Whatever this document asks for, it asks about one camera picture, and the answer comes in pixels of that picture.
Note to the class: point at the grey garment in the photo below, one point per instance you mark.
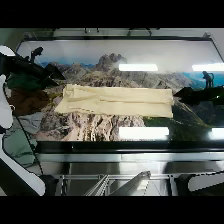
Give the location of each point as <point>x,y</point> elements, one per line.
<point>32,121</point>

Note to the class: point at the brown garment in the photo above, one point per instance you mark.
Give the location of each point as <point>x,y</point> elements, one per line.
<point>28,101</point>

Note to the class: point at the dark green garment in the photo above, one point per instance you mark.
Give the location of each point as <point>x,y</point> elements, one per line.
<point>26,81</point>

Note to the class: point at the silver frame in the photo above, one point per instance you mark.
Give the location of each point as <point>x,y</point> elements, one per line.
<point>100,163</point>

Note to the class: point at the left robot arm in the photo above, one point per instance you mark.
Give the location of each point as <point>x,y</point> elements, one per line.
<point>6,110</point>

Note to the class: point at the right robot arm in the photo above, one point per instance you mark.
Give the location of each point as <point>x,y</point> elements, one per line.
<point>216,96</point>

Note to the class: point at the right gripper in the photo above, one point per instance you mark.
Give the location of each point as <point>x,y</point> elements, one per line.
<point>193,96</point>

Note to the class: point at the pale green garment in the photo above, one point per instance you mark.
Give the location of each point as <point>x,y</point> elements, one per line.
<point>20,146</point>

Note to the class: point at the cream garment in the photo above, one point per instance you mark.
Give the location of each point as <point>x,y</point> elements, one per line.
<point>116,101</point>

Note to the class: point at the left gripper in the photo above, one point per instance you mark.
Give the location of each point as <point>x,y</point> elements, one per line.
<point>53,71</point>

